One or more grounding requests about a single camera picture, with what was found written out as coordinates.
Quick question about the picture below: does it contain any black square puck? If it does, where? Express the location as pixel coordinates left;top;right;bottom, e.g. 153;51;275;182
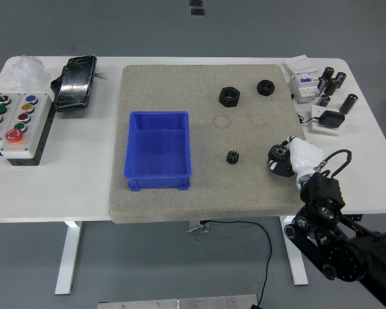
318;110;346;130

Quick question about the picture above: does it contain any crumpled clear plastic bag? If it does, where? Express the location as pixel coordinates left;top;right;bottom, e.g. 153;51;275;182
2;55;51;89

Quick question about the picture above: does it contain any grey table control box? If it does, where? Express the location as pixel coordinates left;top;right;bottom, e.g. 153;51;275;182
184;220;212;233

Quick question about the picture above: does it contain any long black floor cable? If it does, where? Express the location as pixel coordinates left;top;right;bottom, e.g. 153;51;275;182
200;220;273;306

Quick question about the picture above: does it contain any grey-brown mat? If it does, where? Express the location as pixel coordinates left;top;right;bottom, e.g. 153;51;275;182
108;64;322;224

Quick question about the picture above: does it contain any white circuit breaker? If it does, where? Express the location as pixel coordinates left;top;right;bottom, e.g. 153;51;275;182
283;55;321;104

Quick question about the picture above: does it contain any small black gear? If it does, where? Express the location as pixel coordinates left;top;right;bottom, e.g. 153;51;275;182
225;150;242;165

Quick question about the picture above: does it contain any thin black puck cord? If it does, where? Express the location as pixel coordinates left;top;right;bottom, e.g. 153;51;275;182
296;113;322;125

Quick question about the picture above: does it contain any small black hex nut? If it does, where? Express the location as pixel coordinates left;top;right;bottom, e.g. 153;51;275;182
256;79;276;97

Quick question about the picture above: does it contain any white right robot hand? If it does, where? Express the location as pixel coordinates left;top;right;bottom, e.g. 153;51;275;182
267;135;325;182

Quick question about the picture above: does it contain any black wrapped pouch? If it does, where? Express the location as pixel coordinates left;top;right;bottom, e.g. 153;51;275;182
50;55;98;113

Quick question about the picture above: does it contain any blue plastic box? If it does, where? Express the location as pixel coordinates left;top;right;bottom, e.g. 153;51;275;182
124;111;193;191

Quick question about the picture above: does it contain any white table leg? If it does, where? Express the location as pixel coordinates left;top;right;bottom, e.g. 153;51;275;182
53;221;83;295
279;214;309;286

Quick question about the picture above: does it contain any white emergency-stop button box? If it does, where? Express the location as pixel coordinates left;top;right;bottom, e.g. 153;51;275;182
0;93;54;167

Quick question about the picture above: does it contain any large black gear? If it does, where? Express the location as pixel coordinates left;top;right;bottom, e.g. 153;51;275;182
270;144;290;160

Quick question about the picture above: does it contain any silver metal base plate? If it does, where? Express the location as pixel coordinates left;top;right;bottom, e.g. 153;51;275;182
96;294;262;309

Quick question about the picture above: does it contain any large black hex nut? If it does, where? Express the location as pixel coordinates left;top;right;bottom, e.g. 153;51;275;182
218;86;241;108

